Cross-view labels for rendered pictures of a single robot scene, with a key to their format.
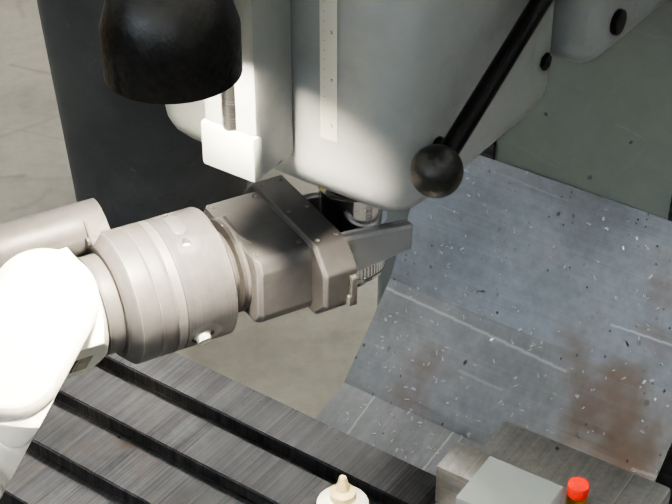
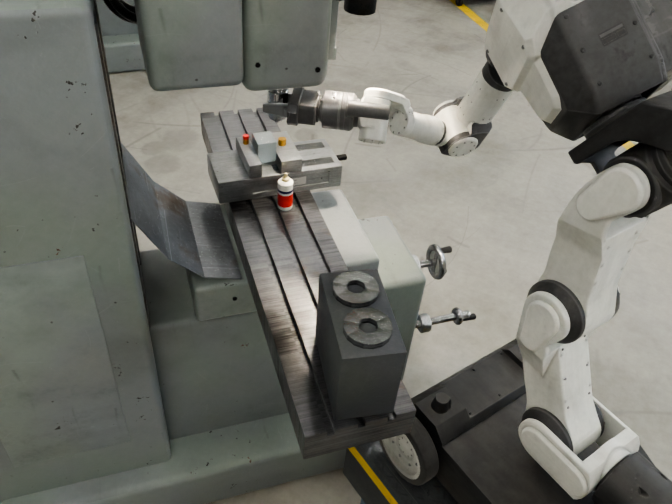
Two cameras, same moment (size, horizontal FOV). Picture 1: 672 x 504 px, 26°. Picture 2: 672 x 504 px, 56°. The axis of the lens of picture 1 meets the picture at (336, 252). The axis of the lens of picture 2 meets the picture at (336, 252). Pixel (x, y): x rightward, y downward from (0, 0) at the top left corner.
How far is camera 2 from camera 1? 206 cm
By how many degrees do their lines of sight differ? 98
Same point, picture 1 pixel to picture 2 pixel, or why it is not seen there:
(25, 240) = (372, 103)
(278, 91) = not seen: hidden behind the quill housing
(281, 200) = (296, 98)
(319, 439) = (249, 238)
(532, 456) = (225, 173)
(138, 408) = (289, 277)
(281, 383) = not seen: outside the picture
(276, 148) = not seen: hidden behind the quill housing
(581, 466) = (218, 165)
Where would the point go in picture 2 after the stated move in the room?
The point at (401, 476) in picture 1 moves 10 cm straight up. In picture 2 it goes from (241, 218) to (240, 187)
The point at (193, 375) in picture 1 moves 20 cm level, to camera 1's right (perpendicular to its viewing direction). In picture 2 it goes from (261, 278) to (201, 242)
